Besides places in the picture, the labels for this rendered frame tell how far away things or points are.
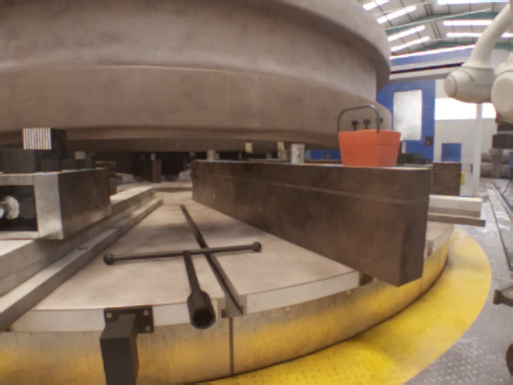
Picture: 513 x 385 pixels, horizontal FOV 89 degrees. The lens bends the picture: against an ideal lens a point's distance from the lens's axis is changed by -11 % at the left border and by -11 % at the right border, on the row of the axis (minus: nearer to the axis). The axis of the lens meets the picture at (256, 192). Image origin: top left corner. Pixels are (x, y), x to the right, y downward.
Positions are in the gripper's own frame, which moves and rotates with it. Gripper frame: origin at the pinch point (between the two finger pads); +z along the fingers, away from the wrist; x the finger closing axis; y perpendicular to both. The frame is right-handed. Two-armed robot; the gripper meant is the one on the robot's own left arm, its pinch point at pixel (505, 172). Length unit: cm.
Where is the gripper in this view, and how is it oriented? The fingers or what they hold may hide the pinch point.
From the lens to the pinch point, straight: 128.6
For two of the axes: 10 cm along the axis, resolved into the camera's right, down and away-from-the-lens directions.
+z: 0.0, 9.9, 1.2
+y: -3.6, -1.1, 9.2
